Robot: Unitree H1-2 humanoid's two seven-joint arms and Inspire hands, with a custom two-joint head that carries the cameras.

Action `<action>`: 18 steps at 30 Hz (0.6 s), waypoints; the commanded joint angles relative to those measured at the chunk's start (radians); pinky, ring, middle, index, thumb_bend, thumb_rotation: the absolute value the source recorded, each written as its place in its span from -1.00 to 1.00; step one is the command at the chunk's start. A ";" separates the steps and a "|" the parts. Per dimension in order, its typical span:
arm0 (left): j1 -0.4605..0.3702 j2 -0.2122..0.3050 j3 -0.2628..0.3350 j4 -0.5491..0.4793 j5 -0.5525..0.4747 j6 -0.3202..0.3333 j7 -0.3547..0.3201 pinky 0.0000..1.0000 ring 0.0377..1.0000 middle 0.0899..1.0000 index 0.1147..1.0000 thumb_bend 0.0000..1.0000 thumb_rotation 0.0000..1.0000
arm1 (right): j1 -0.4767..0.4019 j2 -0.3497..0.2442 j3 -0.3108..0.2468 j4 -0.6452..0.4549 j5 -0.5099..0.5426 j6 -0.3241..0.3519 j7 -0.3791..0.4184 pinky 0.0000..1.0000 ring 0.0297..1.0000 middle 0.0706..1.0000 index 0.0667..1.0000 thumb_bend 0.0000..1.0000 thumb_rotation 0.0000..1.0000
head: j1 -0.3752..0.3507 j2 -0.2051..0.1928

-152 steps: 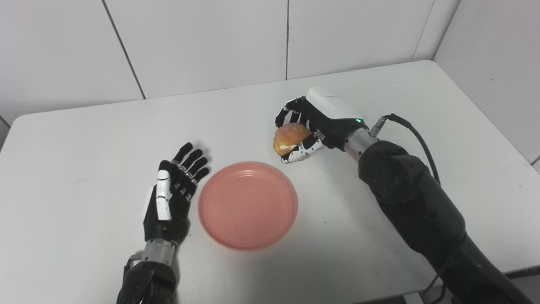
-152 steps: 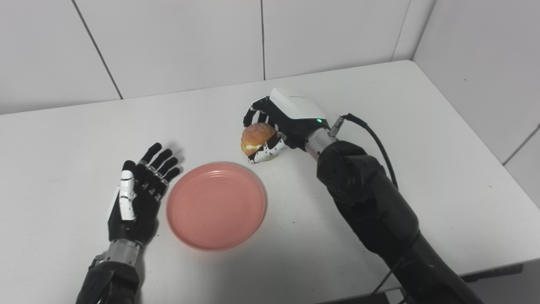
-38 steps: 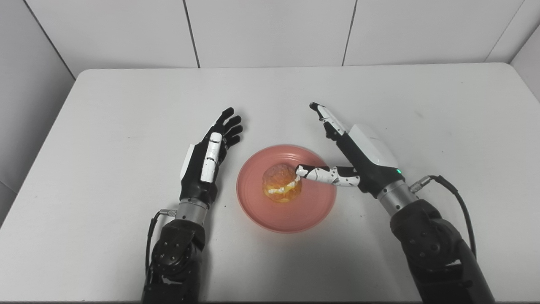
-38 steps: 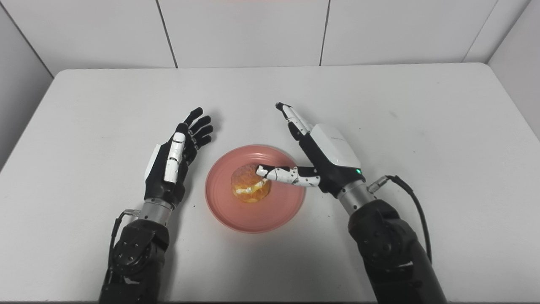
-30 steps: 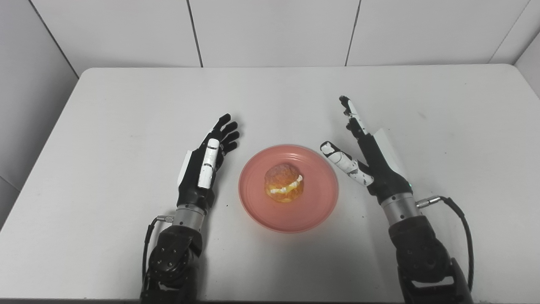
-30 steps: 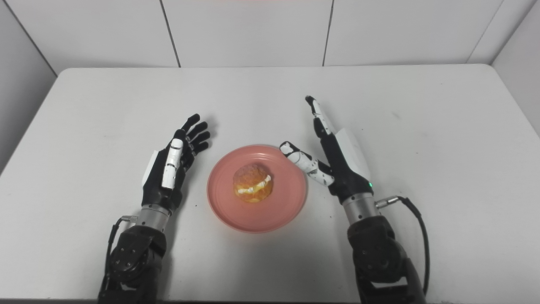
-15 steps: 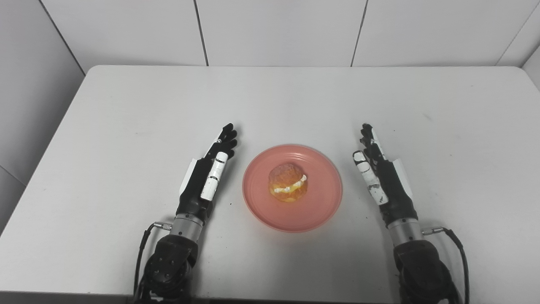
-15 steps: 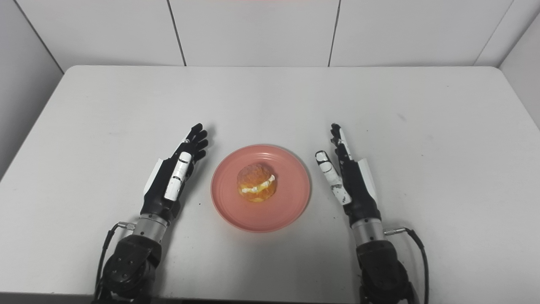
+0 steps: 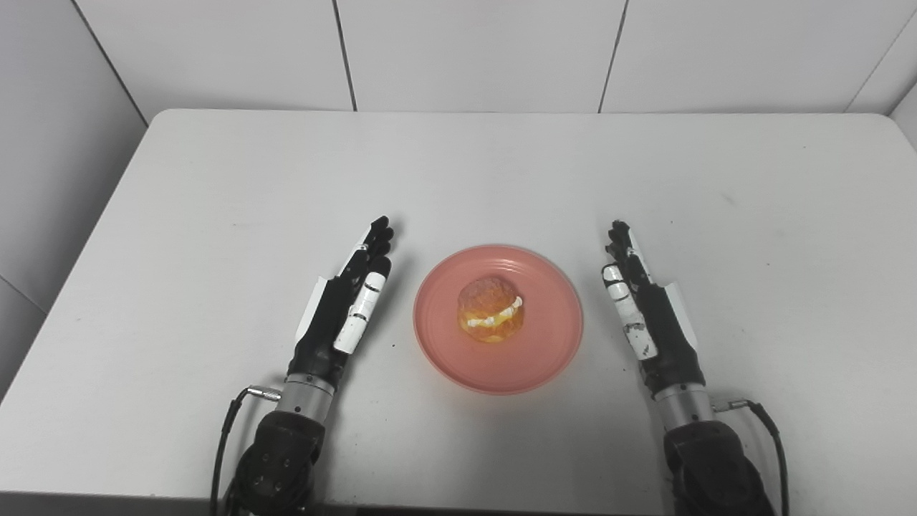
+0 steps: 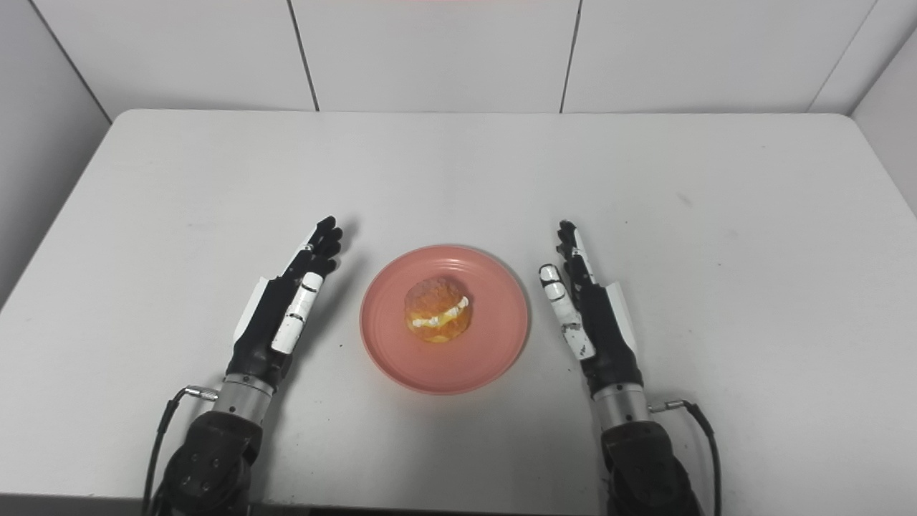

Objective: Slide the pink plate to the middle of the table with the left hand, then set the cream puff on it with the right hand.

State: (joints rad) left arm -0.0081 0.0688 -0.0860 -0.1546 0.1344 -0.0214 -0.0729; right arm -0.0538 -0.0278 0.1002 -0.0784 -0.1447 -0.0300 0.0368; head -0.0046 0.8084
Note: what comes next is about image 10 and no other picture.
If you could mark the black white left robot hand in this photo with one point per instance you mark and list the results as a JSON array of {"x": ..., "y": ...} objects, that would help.
[{"x": 261, "y": 344}]

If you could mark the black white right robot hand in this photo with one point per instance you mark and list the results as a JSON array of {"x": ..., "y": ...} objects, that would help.
[{"x": 609, "y": 344}]

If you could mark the pink round plate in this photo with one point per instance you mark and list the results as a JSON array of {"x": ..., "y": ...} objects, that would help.
[{"x": 494, "y": 337}]

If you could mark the cream puff pastry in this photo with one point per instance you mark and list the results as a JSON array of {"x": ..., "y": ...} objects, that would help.
[{"x": 437, "y": 308}]

